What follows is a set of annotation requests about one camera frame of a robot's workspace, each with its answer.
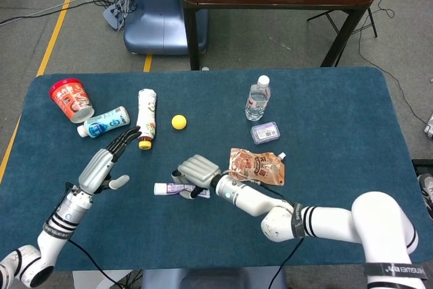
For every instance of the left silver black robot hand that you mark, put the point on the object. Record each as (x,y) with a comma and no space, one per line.
(98,170)

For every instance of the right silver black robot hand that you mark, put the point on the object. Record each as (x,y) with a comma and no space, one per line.
(199,169)

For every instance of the purple white tube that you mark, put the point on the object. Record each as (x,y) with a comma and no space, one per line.
(165,188)

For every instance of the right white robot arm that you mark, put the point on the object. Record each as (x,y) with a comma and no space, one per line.
(321,221)

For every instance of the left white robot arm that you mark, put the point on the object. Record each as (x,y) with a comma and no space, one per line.
(67,212)

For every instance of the white yellow-capped bottle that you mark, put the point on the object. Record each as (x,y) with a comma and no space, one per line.
(146,113)

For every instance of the white blue yogurt bottle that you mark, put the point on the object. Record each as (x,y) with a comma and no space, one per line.
(105,123)

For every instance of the yellow ball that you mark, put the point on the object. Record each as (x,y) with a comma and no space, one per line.
(179,122)

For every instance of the orange spout drink pouch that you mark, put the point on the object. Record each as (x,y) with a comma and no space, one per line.
(257,165)

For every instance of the teal table cloth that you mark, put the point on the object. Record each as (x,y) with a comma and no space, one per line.
(169,228)

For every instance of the clear box with purple contents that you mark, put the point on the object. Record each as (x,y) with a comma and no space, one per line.
(265,132)

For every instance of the red instant noodle cup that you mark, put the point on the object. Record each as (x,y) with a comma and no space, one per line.
(71,99)

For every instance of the clear plastic water bottle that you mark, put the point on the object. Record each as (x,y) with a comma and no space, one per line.
(257,103)

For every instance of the grey blue robot torso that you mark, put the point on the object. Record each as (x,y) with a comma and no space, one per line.
(216,279)

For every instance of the grey power strip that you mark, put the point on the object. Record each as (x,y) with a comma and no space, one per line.
(115,15)

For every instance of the grey sneaker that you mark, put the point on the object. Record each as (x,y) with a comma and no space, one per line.
(427,194)

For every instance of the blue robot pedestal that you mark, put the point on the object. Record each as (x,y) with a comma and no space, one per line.
(155,25)

